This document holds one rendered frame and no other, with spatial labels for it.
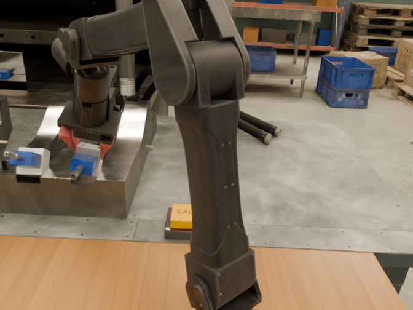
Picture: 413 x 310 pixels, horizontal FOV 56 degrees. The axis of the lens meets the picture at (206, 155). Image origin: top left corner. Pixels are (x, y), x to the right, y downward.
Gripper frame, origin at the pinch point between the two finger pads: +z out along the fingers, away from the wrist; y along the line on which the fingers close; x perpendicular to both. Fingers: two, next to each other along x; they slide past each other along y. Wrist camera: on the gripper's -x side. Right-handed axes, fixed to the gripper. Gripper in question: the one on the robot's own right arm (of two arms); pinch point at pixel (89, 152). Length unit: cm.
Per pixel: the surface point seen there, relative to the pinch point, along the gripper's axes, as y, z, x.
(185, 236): -22.0, 5.5, 11.3
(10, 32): 49, 26, -75
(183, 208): -20.7, 4.6, 5.5
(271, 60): -111, 150, -335
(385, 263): -61, 1, 11
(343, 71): -177, 123, -299
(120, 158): -5.4, 6.5, -6.2
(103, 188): -4.2, 4.9, 4.4
